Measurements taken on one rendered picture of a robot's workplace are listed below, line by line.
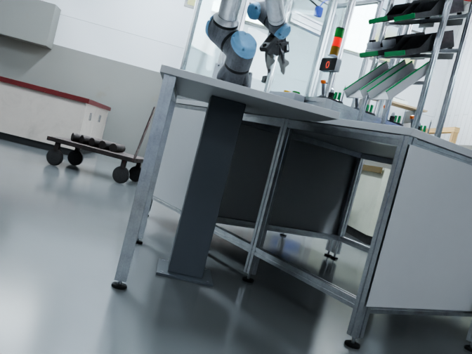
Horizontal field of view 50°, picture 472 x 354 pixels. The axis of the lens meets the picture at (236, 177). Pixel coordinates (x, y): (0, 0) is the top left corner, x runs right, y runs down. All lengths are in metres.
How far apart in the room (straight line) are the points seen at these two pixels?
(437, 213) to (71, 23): 8.14
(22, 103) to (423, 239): 5.88
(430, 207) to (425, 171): 0.16
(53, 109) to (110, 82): 2.41
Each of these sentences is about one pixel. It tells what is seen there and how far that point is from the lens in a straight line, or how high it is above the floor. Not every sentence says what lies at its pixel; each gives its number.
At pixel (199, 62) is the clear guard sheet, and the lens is 3.52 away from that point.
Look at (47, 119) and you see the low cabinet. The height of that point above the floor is 0.39.
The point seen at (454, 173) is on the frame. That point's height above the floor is 0.75.
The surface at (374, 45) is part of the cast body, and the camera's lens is 2.51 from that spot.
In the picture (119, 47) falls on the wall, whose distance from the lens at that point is 9.41.
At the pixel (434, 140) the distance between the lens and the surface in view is 2.11.
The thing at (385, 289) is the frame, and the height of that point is 0.24.
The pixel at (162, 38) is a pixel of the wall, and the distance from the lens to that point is 9.39.
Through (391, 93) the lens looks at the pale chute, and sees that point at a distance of 2.31.
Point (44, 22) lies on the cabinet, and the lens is 9.32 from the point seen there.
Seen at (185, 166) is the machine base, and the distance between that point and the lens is 3.27.
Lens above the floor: 0.62
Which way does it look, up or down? 3 degrees down
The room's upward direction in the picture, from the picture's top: 14 degrees clockwise
